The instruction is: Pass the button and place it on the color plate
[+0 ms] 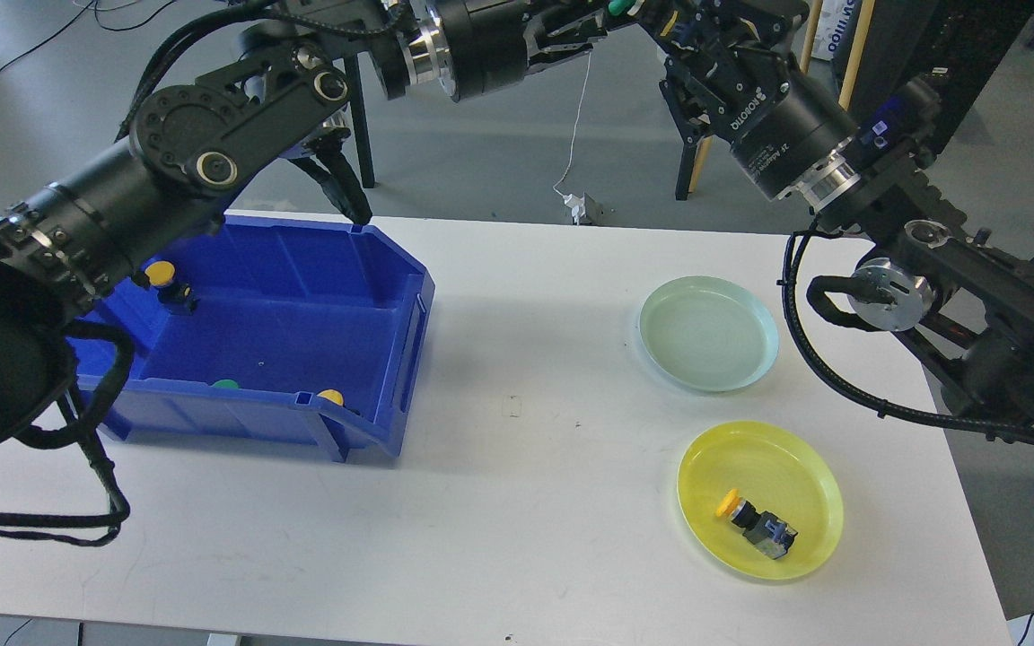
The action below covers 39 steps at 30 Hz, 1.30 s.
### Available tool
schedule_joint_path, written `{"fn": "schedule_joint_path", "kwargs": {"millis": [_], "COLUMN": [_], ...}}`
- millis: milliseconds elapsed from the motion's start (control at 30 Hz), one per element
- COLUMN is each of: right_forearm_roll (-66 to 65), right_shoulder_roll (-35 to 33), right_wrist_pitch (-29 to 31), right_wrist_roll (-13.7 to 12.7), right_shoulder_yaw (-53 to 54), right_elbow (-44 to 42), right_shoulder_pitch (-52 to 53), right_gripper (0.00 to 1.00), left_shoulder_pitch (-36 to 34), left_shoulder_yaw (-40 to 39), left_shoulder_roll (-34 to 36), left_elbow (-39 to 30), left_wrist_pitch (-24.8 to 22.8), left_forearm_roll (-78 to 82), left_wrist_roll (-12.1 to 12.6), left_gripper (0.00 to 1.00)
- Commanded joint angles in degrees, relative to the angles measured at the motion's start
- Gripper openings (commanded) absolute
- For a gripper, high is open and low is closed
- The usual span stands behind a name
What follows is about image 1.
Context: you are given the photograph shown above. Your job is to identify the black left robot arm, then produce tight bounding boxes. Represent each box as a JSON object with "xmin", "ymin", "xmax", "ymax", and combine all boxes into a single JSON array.
[{"xmin": 0, "ymin": 1, "xmax": 641, "ymax": 546}]

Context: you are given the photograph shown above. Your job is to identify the white power adapter with cable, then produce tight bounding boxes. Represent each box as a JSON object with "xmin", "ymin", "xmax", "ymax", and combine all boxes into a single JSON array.
[{"xmin": 551, "ymin": 55, "xmax": 594, "ymax": 226}]

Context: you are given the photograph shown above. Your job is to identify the yellow push button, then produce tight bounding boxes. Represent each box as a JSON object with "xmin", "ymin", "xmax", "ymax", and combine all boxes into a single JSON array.
[
  {"xmin": 316, "ymin": 388, "xmax": 361, "ymax": 416},
  {"xmin": 144, "ymin": 260, "xmax": 197, "ymax": 315},
  {"xmin": 714, "ymin": 488, "xmax": 799, "ymax": 560}
]

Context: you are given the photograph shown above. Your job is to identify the yellow plate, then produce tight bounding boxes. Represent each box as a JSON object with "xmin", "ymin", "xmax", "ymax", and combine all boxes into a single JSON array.
[{"xmin": 676, "ymin": 421, "xmax": 845, "ymax": 583}]

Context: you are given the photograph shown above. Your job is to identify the wooden easel legs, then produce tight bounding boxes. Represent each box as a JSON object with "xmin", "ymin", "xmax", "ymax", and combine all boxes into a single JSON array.
[{"xmin": 690, "ymin": 1, "xmax": 861, "ymax": 195}]

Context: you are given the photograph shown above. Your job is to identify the light green plate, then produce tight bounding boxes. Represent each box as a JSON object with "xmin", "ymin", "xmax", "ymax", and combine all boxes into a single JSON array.
[{"xmin": 637, "ymin": 275, "xmax": 780, "ymax": 394}]

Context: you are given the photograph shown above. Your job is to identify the black tripod legs left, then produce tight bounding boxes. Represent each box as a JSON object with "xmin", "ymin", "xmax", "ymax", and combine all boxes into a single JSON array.
[{"xmin": 342, "ymin": 55, "xmax": 376, "ymax": 188}]

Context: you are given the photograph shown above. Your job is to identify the black computer tower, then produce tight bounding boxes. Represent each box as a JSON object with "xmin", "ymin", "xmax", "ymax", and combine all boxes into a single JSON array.
[{"xmin": 847, "ymin": 1, "xmax": 1034, "ymax": 154}]

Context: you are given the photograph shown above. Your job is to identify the black stand legs centre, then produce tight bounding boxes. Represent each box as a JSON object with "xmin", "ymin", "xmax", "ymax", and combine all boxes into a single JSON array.
[{"xmin": 658, "ymin": 76, "xmax": 706, "ymax": 201}]

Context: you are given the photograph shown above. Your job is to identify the blue plastic storage bin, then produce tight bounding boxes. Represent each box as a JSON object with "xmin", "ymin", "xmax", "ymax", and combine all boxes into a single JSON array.
[{"xmin": 89, "ymin": 216, "xmax": 434, "ymax": 462}]

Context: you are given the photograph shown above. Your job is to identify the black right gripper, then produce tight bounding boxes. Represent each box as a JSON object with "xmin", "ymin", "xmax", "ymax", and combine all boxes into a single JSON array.
[{"xmin": 635, "ymin": 1, "xmax": 856, "ymax": 199}]

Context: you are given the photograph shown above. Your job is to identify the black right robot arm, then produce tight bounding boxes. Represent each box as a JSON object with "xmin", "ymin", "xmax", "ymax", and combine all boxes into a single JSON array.
[{"xmin": 627, "ymin": 1, "xmax": 1034, "ymax": 447}]

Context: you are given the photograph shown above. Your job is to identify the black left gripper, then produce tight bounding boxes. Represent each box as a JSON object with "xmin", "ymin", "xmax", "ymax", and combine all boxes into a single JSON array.
[{"xmin": 426, "ymin": 1, "xmax": 637, "ymax": 101}]

